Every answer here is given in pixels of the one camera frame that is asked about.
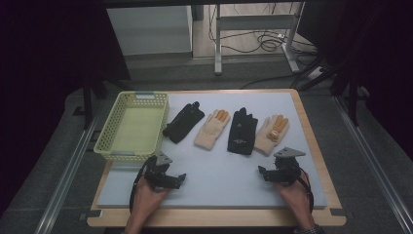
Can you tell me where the aluminium floor rail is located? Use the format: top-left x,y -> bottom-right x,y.
333,95 -> 413,234
34,111 -> 102,234

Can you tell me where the white cabinet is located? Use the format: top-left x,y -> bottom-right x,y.
106,5 -> 194,57

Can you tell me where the dark curtain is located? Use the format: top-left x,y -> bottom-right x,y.
0,0 -> 131,215
296,0 -> 413,160

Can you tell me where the white table mat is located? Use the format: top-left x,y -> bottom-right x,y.
96,92 -> 328,210

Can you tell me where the grey metal desk frame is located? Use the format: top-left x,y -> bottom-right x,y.
213,1 -> 306,76

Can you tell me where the black glove with logo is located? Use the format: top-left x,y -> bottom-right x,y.
226,106 -> 259,156

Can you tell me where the pale green plastic basket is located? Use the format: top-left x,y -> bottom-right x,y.
93,91 -> 170,163

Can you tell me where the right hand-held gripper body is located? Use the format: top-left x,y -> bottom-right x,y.
272,146 -> 307,187

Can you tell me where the tangle of black floor cables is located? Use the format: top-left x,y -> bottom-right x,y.
208,3 -> 319,57

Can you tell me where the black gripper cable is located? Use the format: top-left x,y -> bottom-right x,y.
129,155 -> 158,215
297,169 -> 316,215

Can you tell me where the person's right hand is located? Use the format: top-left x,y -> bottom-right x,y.
275,171 -> 314,218

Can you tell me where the white power strip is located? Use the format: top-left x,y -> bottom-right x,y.
306,65 -> 324,81

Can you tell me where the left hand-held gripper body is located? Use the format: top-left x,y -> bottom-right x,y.
142,152 -> 173,192

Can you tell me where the black metal stand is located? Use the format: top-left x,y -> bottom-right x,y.
329,62 -> 372,128
80,76 -> 110,132

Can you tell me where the plain black glove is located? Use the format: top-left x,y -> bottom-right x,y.
162,100 -> 207,144

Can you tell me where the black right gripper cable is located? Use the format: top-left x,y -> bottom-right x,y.
297,169 -> 316,215

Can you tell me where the cream glove with orange fingers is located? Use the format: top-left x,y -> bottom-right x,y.
194,108 -> 232,151
253,114 -> 290,157

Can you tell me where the person's left hand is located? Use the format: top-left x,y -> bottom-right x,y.
131,176 -> 170,218

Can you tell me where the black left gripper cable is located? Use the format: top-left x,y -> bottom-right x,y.
129,155 -> 158,215

